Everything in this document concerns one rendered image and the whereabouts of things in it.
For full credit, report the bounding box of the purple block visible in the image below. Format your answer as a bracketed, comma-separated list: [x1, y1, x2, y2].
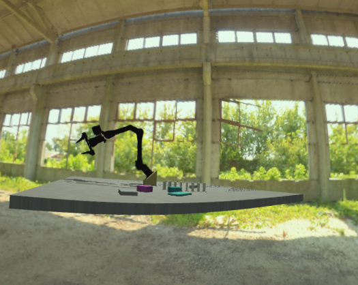
[136, 185, 153, 192]

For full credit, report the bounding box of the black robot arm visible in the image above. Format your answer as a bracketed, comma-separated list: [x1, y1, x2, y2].
[91, 125, 153, 177]

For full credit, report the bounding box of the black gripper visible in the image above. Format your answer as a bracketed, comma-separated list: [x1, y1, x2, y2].
[76, 132, 98, 155]

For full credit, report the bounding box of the teal square block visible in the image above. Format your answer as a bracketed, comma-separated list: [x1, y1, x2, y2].
[167, 187, 182, 192]

